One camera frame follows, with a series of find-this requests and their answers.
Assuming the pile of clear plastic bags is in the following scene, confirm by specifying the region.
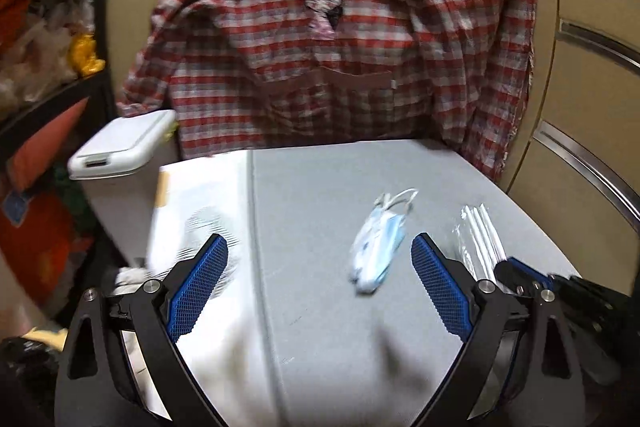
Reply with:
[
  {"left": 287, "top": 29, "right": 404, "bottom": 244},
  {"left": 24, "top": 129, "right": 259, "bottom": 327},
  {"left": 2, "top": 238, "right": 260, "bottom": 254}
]
[{"left": 0, "top": 0, "right": 96, "bottom": 118}]

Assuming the orange shopping bag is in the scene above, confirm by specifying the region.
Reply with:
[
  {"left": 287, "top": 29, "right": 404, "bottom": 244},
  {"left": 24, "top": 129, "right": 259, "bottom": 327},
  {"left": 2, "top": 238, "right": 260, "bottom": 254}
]
[{"left": 0, "top": 0, "right": 31, "bottom": 52}]

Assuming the orange paper bag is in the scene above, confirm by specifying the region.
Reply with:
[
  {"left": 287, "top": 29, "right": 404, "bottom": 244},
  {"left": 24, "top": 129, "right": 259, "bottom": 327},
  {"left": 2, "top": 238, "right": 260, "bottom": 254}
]
[{"left": 7, "top": 97, "right": 91, "bottom": 192}]

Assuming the clear packet of white sticks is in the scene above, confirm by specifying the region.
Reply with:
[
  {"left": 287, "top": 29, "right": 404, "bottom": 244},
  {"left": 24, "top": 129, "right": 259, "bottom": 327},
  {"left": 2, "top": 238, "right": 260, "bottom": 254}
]
[{"left": 450, "top": 203, "right": 511, "bottom": 280}]

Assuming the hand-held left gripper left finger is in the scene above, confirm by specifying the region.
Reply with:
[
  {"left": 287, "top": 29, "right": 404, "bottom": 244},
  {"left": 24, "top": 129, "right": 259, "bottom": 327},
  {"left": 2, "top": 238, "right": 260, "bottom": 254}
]
[{"left": 54, "top": 233, "right": 231, "bottom": 427}]

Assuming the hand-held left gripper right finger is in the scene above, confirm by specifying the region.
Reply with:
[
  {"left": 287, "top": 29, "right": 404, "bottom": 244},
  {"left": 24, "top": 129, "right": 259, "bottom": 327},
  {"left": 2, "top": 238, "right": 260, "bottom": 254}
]
[{"left": 410, "top": 232, "right": 586, "bottom": 427}]

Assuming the green plastic bag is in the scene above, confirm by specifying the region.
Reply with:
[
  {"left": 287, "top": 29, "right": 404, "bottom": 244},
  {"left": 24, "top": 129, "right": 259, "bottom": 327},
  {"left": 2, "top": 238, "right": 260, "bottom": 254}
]
[{"left": 52, "top": 167, "right": 88, "bottom": 218}]

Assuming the grey floor rag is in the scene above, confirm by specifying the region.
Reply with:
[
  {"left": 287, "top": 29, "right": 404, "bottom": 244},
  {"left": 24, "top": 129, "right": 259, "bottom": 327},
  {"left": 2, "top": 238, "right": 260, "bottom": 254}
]
[{"left": 114, "top": 264, "right": 166, "bottom": 295}]

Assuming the blue face mask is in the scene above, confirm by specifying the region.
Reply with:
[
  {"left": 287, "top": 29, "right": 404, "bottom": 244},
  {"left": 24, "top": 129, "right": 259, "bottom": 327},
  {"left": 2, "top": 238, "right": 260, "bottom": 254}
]
[{"left": 348, "top": 188, "right": 418, "bottom": 294}]

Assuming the yellow plastic bag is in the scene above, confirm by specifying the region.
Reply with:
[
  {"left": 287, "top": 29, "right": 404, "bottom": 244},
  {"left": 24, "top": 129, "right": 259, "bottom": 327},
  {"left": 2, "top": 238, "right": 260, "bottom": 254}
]
[{"left": 69, "top": 34, "right": 107, "bottom": 78}]

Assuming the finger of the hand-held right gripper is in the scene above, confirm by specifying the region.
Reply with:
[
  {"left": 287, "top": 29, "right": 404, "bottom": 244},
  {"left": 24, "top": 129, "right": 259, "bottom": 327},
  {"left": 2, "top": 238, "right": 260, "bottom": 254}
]
[
  {"left": 492, "top": 262, "right": 538, "bottom": 297},
  {"left": 505, "top": 257, "right": 556, "bottom": 288}
]

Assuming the white pedal bin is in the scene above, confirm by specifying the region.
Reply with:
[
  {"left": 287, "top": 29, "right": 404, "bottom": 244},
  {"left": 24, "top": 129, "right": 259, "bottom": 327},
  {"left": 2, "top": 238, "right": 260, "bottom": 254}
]
[{"left": 67, "top": 109, "right": 181, "bottom": 268}]

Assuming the white printed cloth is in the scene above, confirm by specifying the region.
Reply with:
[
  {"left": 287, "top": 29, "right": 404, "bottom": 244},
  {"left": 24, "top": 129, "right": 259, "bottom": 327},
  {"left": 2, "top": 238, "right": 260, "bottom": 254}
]
[{"left": 117, "top": 151, "right": 271, "bottom": 427}]

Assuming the red plaid apron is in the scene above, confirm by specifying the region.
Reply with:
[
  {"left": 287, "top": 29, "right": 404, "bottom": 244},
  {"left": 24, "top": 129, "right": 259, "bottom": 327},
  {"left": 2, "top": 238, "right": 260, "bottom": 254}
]
[{"left": 117, "top": 0, "right": 541, "bottom": 182}]

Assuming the orange printed sack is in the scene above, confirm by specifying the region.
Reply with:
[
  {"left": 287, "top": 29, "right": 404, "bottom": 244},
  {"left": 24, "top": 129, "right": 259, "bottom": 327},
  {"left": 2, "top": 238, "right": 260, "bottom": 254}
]
[{"left": 0, "top": 189, "right": 93, "bottom": 303}]

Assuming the black bin liner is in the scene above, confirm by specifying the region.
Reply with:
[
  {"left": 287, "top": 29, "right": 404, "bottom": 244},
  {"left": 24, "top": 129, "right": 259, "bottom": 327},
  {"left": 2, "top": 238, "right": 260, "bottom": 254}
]
[{"left": 0, "top": 337, "right": 66, "bottom": 408}]

